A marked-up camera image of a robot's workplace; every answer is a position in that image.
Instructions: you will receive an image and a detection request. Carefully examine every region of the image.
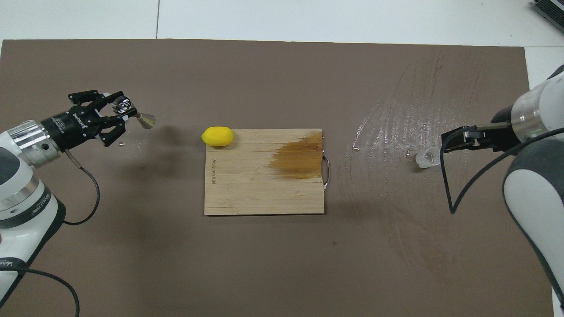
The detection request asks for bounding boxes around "large brown table mat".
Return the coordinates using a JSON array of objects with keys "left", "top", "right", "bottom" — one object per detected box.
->
[{"left": 0, "top": 39, "right": 554, "bottom": 317}]

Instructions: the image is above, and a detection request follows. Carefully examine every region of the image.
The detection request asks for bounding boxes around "bamboo cutting board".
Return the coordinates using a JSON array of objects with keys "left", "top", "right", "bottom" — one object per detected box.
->
[{"left": 204, "top": 129, "right": 330, "bottom": 216}]

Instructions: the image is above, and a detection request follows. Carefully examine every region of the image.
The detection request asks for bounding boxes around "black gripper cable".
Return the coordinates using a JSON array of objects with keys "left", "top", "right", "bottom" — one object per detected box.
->
[
  {"left": 18, "top": 149, "right": 101, "bottom": 317},
  {"left": 440, "top": 125, "right": 564, "bottom": 214}
]

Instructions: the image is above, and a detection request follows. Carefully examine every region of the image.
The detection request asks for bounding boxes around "steel double jigger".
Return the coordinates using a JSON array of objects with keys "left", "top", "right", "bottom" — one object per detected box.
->
[{"left": 112, "top": 96, "right": 157, "bottom": 130}]

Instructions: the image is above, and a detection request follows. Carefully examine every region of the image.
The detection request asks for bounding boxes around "grey ribbed device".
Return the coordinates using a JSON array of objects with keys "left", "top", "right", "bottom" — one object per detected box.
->
[{"left": 531, "top": 0, "right": 564, "bottom": 32}]

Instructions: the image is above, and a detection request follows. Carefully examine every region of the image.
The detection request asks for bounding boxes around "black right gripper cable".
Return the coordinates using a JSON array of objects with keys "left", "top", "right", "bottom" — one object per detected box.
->
[{"left": 440, "top": 125, "right": 564, "bottom": 214}]

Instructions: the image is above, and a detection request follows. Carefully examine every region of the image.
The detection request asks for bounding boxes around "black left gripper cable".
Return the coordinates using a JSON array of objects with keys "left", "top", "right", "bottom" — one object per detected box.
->
[{"left": 18, "top": 149, "right": 101, "bottom": 317}]

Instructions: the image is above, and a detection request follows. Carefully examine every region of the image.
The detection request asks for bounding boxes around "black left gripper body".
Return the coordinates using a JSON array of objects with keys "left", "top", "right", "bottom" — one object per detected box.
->
[{"left": 42, "top": 106, "right": 104, "bottom": 150}]

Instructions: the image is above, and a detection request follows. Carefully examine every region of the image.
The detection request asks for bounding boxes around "yellow lemon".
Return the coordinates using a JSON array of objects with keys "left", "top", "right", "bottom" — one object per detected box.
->
[{"left": 201, "top": 126, "right": 234, "bottom": 147}]

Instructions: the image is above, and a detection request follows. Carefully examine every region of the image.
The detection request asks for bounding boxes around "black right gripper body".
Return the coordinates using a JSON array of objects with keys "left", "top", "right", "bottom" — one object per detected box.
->
[{"left": 489, "top": 106, "right": 523, "bottom": 152}]

